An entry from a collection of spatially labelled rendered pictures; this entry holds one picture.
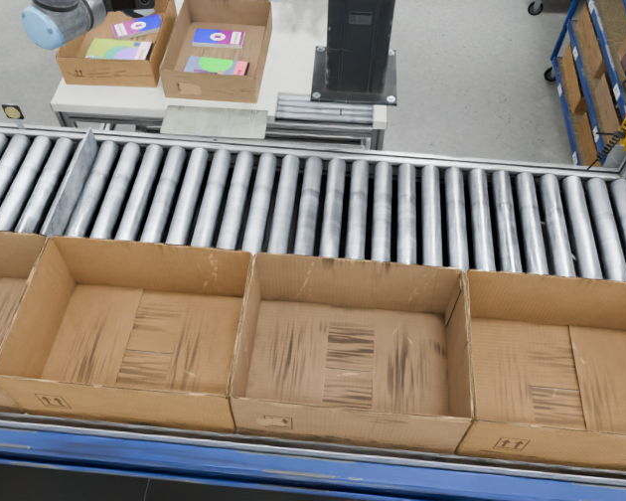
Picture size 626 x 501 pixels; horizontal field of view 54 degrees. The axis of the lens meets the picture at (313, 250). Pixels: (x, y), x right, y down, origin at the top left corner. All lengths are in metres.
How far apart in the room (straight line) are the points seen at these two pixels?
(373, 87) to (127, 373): 1.11
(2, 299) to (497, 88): 2.52
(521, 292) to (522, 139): 1.85
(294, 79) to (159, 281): 0.91
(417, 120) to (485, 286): 1.86
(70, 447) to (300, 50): 1.41
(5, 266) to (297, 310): 0.61
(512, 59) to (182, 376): 2.68
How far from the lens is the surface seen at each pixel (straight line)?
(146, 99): 1.96
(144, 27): 2.21
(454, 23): 3.66
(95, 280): 1.36
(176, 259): 1.22
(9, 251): 1.37
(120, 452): 1.17
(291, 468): 1.12
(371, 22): 1.78
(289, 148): 1.77
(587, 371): 1.32
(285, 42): 2.13
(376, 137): 1.89
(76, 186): 1.75
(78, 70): 2.03
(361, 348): 1.24
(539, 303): 1.29
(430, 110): 3.07
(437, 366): 1.24
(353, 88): 1.91
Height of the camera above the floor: 1.99
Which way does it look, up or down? 54 degrees down
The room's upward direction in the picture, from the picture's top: 1 degrees clockwise
